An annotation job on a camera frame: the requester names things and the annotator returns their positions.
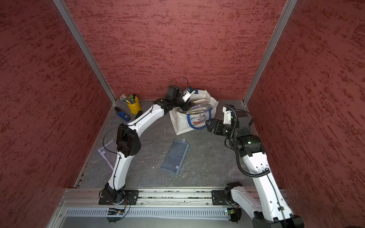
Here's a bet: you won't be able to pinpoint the black stapler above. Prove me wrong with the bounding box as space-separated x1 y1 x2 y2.
135 110 143 120

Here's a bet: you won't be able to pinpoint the aluminium front rail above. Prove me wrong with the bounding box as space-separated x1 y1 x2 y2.
58 187 227 209

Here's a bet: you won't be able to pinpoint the right corner aluminium post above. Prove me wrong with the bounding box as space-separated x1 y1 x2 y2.
243 0 297 106

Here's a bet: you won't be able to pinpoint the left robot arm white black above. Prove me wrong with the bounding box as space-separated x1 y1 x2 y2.
98 85 198 205

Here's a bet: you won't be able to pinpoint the left corner aluminium post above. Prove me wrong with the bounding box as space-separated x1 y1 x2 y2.
53 0 117 105

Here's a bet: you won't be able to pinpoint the beige trim pouch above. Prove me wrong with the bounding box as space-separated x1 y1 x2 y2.
192 98 210 105

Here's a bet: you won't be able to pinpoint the yellow pen cup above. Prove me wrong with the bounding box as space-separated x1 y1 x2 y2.
127 97 142 115

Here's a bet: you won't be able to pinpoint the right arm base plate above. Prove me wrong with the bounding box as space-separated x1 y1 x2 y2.
212 188 252 208

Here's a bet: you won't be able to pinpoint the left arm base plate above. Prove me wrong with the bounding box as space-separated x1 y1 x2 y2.
98 190 139 206

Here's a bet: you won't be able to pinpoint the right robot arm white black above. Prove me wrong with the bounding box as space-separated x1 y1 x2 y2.
206 104 305 228

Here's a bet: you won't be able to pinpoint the white canvas Doraemon tote bag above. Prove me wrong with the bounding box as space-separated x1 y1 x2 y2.
169 89 219 135

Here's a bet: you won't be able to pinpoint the corner aluminium post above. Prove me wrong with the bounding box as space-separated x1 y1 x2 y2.
243 0 297 106
53 0 117 105

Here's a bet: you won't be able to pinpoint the pens in cup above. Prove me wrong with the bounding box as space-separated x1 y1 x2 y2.
120 94 136 105

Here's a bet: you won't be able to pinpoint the blue stapler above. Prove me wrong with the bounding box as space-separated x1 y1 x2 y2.
114 107 131 122

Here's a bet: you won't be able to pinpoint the purple mesh pouch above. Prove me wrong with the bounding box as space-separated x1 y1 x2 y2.
98 140 117 171

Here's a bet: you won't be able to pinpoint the blue mesh pouch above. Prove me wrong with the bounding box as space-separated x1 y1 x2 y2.
160 139 190 175

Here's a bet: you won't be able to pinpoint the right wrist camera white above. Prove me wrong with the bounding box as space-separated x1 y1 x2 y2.
222 107 232 124

